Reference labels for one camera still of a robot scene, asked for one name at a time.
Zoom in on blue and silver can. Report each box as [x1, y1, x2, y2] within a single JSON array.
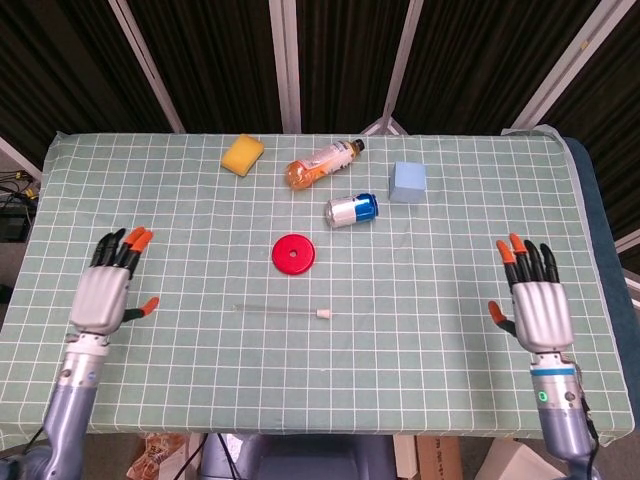
[[325, 192, 381, 230]]

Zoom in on green checked tablecloth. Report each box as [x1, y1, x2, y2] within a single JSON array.
[[0, 124, 632, 450]]

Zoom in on orange drink plastic bottle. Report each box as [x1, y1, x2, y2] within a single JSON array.
[[285, 138, 367, 192]]

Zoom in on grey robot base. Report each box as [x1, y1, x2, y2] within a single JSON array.
[[199, 432, 397, 480]]

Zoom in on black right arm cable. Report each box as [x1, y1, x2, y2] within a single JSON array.
[[573, 379, 602, 459]]

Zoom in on red flat disc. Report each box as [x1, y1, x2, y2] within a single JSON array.
[[271, 233, 317, 276]]

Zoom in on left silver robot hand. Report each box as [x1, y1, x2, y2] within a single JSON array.
[[68, 226, 160, 337]]

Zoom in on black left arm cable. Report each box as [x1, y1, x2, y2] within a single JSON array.
[[19, 423, 47, 454]]

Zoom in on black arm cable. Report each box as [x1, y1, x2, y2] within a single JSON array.
[[19, 423, 47, 454], [573, 379, 602, 459]]

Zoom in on clear glass tube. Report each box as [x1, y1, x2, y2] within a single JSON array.
[[231, 302, 321, 318]]

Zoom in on black equipment box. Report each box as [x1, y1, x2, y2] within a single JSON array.
[[0, 205, 35, 242]]

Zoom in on black pleated curtain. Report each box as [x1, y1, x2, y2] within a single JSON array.
[[542, 0, 640, 244], [294, 0, 414, 135], [124, 0, 285, 135], [392, 0, 604, 137], [0, 0, 174, 169]]

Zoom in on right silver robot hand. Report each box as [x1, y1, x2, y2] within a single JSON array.
[[487, 233, 574, 355]]

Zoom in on brown cardboard box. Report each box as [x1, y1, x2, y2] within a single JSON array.
[[416, 435, 464, 480]]

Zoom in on white box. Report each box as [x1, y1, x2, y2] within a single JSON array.
[[473, 438, 569, 480]]

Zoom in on yellow sponge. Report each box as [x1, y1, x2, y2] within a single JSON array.
[[221, 133, 266, 178]]

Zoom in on light blue foam cube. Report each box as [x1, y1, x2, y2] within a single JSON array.
[[388, 160, 428, 205]]

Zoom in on white partition post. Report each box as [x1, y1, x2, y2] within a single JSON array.
[[361, 0, 425, 136], [268, 0, 304, 135], [0, 134, 45, 182], [508, 0, 622, 132], [108, 0, 187, 135]]

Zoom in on orange snack bag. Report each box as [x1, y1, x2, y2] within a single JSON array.
[[125, 433, 195, 480]]

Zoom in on black and yellow cables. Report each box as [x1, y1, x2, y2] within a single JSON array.
[[0, 168, 40, 202]]

